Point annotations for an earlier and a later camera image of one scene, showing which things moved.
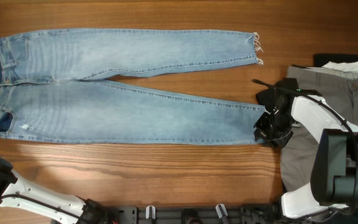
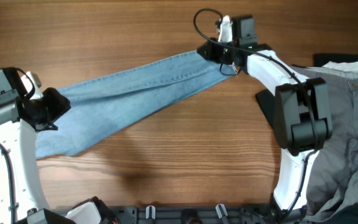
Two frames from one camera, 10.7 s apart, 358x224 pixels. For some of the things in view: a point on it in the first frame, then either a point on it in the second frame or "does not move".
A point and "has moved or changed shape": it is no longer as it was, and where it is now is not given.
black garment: x=278 y=96 does not move
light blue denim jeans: x=43 y=87 has moved or changed shape
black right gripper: x=261 y=131 to x=212 y=53
